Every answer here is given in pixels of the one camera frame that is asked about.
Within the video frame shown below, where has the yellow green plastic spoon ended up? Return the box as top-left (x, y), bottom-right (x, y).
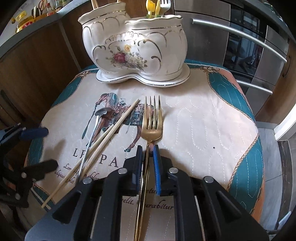
top-left (145, 0), bottom-right (155, 19)

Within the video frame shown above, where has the white ceramic holder tray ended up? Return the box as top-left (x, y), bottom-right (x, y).
top-left (96, 67), bottom-right (191, 88)

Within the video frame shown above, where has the yellow knife holder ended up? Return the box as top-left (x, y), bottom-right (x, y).
top-left (32, 6), bottom-right (48, 20)

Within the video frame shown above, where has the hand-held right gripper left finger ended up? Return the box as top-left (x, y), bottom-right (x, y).
top-left (24, 146), bottom-right (143, 241)

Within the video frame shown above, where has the wooden cabinet beside oven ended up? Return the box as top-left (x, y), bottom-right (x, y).
top-left (254, 44), bottom-right (296, 126)

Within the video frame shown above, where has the wooden corner cabinet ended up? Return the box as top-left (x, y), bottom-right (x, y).
top-left (0, 20), bottom-right (81, 130)

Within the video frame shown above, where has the gold fork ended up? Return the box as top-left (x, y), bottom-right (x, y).
top-left (134, 95), bottom-right (164, 241)

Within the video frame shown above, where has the printed quilted table mat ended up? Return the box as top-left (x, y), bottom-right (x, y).
top-left (24, 59), bottom-right (265, 241)

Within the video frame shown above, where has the small silver spoon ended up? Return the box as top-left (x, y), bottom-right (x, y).
top-left (75, 108), bottom-right (109, 185)

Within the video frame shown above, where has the yellow clip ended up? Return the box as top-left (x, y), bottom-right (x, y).
top-left (12, 10), bottom-right (28, 23)

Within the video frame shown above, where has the white floral ceramic utensil holder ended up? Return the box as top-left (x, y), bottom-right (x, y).
top-left (78, 3), bottom-right (188, 79)

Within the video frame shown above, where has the yellow lidded jar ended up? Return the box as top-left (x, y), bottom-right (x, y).
top-left (16, 20), bottom-right (35, 33)

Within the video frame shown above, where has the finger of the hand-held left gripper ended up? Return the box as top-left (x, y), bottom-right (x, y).
top-left (22, 159), bottom-right (59, 181)
top-left (20, 127), bottom-right (49, 141)

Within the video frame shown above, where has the silver fork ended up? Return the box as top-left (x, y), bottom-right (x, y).
top-left (160, 0), bottom-right (172, 16)

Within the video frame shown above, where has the stainless steel built-in oven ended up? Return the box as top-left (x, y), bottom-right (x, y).
top-left (174, 0), bottom-right (290, 110)

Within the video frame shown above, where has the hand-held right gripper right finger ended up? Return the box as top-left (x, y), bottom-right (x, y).
top-left (151, 144), bottom-right (270, 241)

